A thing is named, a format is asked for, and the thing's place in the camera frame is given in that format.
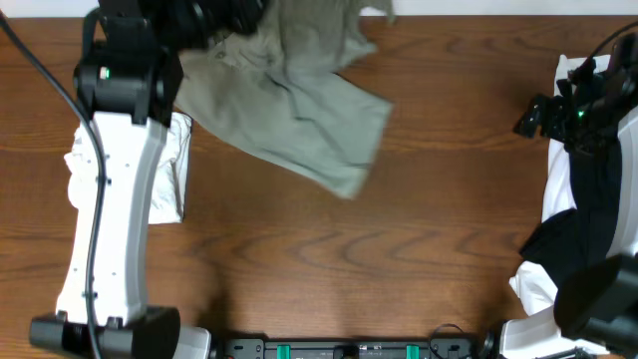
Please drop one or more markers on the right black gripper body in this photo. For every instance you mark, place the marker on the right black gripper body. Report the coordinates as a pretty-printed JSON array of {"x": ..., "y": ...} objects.
[{"x": 543, "y": 118}]

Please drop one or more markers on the khaki green shorts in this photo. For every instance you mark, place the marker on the khaki green shorts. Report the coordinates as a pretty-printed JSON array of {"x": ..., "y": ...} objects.
[{"x": 277, "y": 94}]

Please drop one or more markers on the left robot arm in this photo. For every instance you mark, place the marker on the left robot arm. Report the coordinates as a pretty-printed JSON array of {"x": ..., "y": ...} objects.
[{"x": 126, "y": 84}]

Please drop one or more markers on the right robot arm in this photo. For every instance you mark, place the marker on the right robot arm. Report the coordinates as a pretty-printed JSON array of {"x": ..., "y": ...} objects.
[{"x": 578, "y": 281}]

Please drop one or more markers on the black garment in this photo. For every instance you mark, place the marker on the black garment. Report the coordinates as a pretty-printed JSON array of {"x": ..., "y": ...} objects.
[{"x": 625, "y": 233}]

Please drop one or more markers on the folded white t-shirt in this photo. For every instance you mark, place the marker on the folded white t-shirt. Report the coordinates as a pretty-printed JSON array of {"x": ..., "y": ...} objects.
[{"x": 168, "y": 195}]

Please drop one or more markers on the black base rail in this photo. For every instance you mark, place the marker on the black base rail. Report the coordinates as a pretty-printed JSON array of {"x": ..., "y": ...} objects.
[{"x": 448, "y": 341}]

